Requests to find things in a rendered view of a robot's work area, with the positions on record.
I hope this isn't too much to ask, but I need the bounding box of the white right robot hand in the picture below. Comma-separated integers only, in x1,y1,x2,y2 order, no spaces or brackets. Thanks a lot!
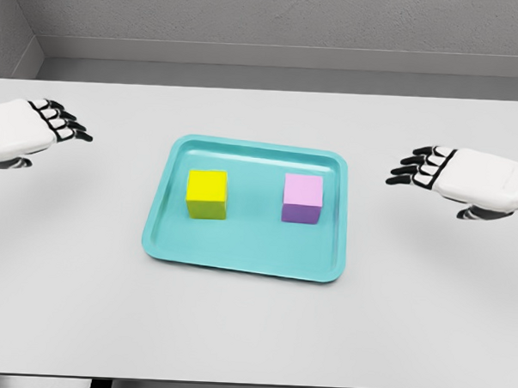
383,143,518,223

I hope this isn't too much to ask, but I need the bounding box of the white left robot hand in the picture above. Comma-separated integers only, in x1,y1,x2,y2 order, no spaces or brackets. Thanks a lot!
0,96,95,174

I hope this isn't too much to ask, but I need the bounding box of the purple cube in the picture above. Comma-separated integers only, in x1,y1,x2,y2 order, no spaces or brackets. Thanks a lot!
280,172,325,226

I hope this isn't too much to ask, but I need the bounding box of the yellow cube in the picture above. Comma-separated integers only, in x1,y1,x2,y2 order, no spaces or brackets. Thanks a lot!
184,168,230,221

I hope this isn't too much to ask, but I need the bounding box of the teal rectangular tray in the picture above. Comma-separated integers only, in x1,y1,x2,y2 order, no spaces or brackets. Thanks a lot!
138,131,353,287

